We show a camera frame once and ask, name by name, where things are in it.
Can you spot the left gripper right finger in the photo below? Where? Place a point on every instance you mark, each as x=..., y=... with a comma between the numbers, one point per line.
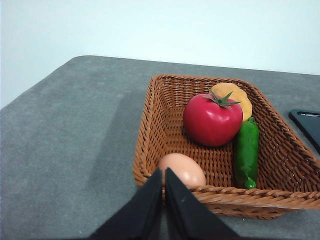
x=185, y=217

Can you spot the black rectangular tray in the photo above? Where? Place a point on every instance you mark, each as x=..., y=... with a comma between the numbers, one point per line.
x=310, y=125

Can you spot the beige toy egg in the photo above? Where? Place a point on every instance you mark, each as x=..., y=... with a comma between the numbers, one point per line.
x=185, y=167

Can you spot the brown wicker basket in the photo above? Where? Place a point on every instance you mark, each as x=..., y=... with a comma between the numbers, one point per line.
x=162, y=130

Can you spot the orange-yellow round toy food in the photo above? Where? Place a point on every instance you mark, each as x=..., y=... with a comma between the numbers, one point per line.
x=246, y=107

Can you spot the green toy pepper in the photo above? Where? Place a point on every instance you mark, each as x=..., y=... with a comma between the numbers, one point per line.
x=246, y=150

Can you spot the red toy tomato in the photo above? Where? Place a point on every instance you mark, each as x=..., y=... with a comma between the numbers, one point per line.
x=212, y=122

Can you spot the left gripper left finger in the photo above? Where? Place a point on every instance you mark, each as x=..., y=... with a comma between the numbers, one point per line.
x=140, y=215

